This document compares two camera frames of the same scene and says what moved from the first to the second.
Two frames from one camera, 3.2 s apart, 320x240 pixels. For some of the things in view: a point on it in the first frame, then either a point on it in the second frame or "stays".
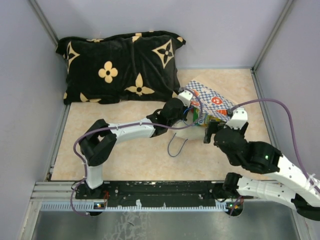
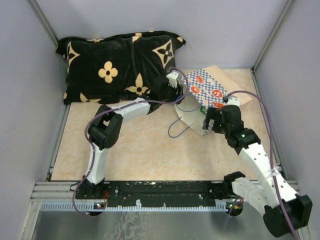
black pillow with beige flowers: x=136 y=66 stays
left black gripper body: x=182 y=115 to x=171 y=95
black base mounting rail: x=153 y=191 stays
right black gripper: x=213 y=126 to x=214 y=113
